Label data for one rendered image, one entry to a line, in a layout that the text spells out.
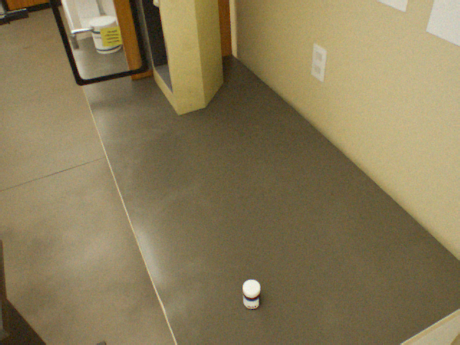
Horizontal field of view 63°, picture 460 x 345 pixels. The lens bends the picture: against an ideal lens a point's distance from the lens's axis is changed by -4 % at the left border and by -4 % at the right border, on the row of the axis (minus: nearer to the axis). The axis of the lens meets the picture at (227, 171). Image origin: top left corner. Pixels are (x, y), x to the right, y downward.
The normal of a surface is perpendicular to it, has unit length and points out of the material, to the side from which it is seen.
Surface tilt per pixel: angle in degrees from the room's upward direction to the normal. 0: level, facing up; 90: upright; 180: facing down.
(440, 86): 90
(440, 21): 90
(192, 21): 90
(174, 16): 90
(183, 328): 0
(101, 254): 0
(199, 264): 0
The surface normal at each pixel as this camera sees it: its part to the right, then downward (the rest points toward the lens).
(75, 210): -0.05, -0.74
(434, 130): -0.91, 0.32
